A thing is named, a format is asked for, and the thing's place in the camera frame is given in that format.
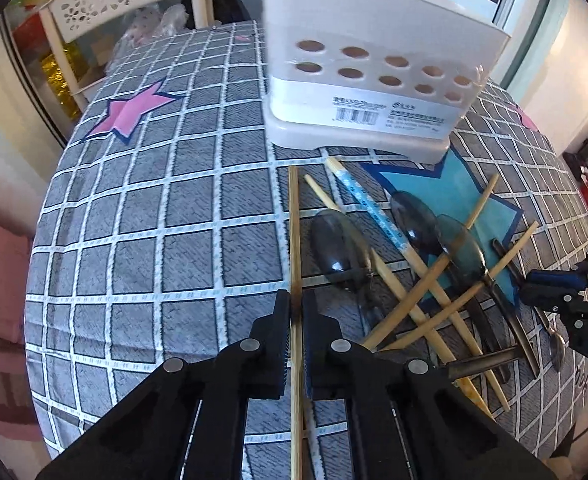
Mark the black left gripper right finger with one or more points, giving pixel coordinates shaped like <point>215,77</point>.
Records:
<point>406,421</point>

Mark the beige plastic utensil holder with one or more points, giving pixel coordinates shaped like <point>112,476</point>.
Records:
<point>394,75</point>

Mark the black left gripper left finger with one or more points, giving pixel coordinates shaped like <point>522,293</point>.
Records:
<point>186,420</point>

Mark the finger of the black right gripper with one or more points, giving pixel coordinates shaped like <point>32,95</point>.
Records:
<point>549,290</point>

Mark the steel spoon black handle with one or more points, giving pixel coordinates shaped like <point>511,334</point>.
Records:
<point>556,341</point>
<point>469,259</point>
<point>344,257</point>
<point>418,223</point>

